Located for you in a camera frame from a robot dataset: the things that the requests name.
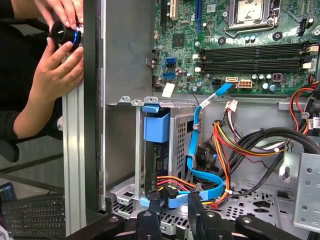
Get black open PC case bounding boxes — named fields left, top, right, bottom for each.
left=83, top=0, right=320, bottom=240

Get white plug thin wires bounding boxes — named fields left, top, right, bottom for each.
left=223, top=99, right=245, bottom=137

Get blue data wire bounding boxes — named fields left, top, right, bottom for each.
left=167, top=82, right=235, bottom=210

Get grey metal drive cage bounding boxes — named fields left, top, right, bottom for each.
left=278, top=139, right=320, bottom=234

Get person black clothed trunk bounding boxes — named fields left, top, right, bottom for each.
left=0, top=0, right=63, bottom=163

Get person left hand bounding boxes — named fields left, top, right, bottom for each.
left=33, top=0, right=85, bottom=31

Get small dark screen device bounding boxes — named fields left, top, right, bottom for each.
left=0, top=181, right=18, bottom=205

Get hard disk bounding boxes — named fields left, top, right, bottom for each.
left=139, top=102, right=173, bottom=208

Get grey metal disk bay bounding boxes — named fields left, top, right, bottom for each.
left=106, top=96, right=209, bottom=226

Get thick black cable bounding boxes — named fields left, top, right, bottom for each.
left=219, top=126, right=320, bottom=199

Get white paper label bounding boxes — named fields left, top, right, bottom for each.
left=161, top=83, right=176, bottom=99

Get metal CPU socket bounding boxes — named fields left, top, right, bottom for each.
left=223, top=0, right=283, bottom=39

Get black keyboard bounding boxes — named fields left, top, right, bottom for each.
left=1, top=193, right=66, bottom=238

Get blue expansion slot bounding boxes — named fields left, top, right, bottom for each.
left=195, top=0, right=204, bottom=34

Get red yellow wire bundle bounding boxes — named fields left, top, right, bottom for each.
left=289, top=81, right=320, bottom=136

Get person right hand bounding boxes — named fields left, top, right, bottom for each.
left=31, top=36, right=85, bottom=104

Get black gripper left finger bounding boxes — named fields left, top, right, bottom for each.
left=66, top=189, right=163, bottom=240

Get black expansion slot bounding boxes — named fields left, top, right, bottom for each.
left=160, top=0, right=168, bottom=34

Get round black blue-ring tool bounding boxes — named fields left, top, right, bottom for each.
left=49, top=20, right=83, bottom=52

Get silver CPU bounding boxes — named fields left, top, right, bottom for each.
left=236, top=0, right=268, bottom=23

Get green motherboard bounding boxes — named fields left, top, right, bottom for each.
left=151, top=0, right=320, bottom=97

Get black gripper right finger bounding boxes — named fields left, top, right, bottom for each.
left=187, top=192, right=302, bottom=240

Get black RAM slot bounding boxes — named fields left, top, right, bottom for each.
left=198, top=59, right=312, bottom=66
left=198, top=65, right=312, bottom=74
left=199, top=45, right=310, bottom=53
left=199, top=51, right=310, bottom=60

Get beige expansion slot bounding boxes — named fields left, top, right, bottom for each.
left=169, top=0, right=179, bottom=21

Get orange power wire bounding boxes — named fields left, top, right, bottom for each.
left=149, top=119, right=287, bottom=210

